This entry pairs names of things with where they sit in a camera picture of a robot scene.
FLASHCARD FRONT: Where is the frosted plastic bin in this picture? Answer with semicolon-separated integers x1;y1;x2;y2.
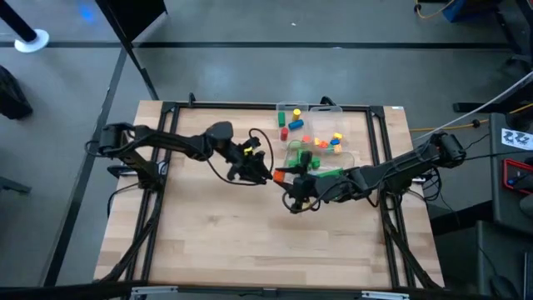
310;105;347;156
276;102;311;151

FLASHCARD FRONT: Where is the white cable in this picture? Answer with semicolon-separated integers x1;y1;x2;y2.
415;70;533;142

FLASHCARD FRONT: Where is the black partition panel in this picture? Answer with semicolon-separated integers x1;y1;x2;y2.
94;0;168;101

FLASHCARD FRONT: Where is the dark grey desk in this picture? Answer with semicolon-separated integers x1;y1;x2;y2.
489;112;533;226

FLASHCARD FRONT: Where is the black bag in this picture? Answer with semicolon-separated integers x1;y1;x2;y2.
0;65;34;121

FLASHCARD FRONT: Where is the dark stand foot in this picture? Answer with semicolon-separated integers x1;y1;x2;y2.
0;175;32;196

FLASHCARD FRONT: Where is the white printed paper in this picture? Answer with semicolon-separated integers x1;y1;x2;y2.
501;127;533;152

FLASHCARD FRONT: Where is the black pole white base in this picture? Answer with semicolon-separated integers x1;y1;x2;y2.
0;0;50;54

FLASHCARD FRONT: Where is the red tray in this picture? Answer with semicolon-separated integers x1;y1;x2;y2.
501;157;533;197

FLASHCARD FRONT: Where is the silver aluminium bracket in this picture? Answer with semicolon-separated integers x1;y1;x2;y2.
131;285;179;300
361;290;411;300

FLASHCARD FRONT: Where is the blue stand base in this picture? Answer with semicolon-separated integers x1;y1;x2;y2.
441;0;501;24

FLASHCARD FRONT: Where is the black rig frame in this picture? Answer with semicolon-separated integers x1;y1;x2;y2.
99;99;443;291

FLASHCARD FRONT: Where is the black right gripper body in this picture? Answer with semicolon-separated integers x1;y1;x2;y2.
291;174;334;203

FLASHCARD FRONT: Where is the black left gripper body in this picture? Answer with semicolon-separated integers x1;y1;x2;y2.
227;143;267;180

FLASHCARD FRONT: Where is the long green block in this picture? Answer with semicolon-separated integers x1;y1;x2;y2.
289;150;322;171
315;167;345;179

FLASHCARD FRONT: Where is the yellow cable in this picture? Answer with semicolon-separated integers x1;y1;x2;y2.
413;0;456;20
410;102;533;133

